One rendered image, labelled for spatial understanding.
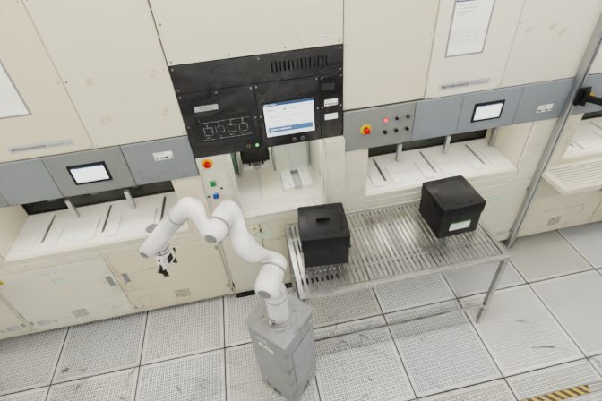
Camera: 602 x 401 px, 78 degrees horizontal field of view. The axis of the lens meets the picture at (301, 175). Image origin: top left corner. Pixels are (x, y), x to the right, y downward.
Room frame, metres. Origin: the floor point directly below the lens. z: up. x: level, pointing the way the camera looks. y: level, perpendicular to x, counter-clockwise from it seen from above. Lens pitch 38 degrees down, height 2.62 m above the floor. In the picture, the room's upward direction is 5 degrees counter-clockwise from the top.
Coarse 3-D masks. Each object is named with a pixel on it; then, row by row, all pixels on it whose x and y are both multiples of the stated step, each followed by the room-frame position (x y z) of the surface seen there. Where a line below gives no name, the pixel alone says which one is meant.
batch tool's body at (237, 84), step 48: (336, 48) 1.89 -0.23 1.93; (192, 96) 1.78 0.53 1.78; (240, 96) 1.81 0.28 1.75; (288, 96) 1.85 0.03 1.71; (336, 96) 1.88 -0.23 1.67; (192, 144) 1.77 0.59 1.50; (240, 144) 1.80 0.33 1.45; (288, 144) 2.64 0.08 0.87; (336, 144) 1.83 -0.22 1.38; (240, 192) 2.06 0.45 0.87; (288, 192) 2.02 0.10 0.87; (336, 192) 1.83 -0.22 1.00; (240, 288) 1.77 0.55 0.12
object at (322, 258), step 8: (344, 248) 1.44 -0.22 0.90; (304, 256) 1.43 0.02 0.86; (312, 256) 1.43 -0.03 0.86; (320, 256) 1.43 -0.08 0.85; (328, 256) 1.44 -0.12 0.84; (336, 256) 1.44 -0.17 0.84; (344, 256) 1.44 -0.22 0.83; (312, 264) 1.43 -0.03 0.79; (320, 264) 1.43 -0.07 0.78; (328, 264) 1.44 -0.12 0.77
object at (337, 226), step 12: (324, 204) 1.71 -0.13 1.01; (336, 204) 1.70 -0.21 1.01; (300, 216) 1.63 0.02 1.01; (312, 216) 1.62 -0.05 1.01; (324, 216) 1.61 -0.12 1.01; (336, 216) 1.60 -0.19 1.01; (300, 228) 1.52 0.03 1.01; (312, 228) 1.51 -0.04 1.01; (324, 228) 1.51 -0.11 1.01; (336, 228) 1.50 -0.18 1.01; (348, 228) 1.49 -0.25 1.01; (300, 240) 1.52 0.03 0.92; (312, 240) 1.43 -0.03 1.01; (324, 240) 1.43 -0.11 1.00; (336, 240) 1.43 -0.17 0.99; (348, 240) 1.44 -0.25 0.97
